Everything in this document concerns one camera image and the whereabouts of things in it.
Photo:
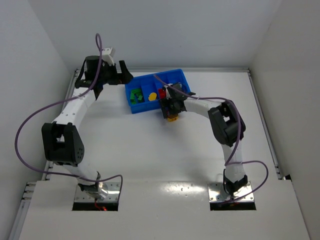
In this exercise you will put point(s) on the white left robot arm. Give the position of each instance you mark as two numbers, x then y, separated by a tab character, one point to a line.
61	139

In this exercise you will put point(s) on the red scalloped lego block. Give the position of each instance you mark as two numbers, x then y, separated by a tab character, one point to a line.
161	93

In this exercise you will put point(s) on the green rectangular lego brick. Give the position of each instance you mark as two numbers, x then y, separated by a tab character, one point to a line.
137	92

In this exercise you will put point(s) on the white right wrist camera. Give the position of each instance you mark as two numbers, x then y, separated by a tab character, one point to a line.
168	91

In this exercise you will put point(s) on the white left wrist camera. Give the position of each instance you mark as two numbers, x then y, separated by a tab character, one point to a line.
108	54

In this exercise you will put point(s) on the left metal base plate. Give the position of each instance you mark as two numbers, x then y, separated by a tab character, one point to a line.
103	192

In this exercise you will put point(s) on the yellow rounded lego block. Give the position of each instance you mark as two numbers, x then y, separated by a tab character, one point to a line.
152	96

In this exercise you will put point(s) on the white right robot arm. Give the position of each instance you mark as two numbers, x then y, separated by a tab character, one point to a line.
227	126

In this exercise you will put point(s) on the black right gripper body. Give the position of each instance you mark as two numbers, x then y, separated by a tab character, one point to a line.
169	112

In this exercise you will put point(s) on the green half-round lego block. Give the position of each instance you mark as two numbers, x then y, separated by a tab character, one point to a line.
137	100

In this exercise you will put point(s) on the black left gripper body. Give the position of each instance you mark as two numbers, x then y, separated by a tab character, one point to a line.
116	75

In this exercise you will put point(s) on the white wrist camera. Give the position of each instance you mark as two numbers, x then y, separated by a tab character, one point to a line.
168	91
108	54

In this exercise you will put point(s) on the yellow striped lego block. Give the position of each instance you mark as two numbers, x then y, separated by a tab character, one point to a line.
172	118

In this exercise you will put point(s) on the blue divided plastic bin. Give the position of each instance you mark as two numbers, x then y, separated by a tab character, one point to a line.
148	84

